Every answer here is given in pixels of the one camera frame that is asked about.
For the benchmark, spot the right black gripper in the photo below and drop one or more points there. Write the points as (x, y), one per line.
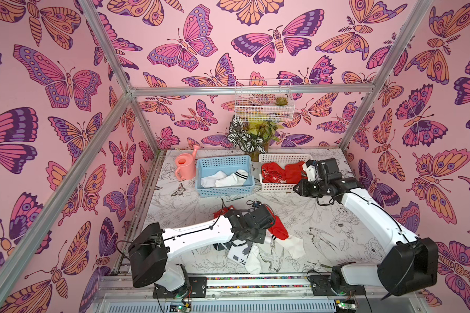
(305, 188)

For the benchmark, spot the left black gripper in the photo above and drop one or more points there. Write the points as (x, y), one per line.
(261, 238)

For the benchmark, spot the red snowflake sock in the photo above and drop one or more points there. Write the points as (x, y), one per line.
(222, 211)

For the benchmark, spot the white plastic basket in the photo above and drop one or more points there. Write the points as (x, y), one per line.
(281, 159)

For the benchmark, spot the plain white sock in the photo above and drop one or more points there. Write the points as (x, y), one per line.
(231, 180)

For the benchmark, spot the white ankle sock black stripes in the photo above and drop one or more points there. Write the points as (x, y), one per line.
(294, 246)

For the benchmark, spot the light blue plastic basket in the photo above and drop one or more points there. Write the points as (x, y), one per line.
(228, 164)

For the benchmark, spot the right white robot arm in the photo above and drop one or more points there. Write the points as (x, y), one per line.
(410, 263)

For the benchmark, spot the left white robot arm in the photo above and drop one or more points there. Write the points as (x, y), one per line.
(153, 251)

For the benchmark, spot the small succulent in basket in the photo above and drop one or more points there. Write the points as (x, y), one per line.
(281, 101)

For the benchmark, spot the white sock chevron pattern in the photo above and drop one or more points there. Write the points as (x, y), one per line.
(244, 254)

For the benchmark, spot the potted green leafy plant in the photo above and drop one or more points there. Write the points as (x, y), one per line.
(252, 137)

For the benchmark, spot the pink watering can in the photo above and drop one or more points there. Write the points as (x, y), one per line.
(186, 165)

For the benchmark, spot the white wire wall basket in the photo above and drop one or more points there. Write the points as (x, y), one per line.
(255, 101)

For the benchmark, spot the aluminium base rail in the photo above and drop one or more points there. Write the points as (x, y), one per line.
(289, 292)

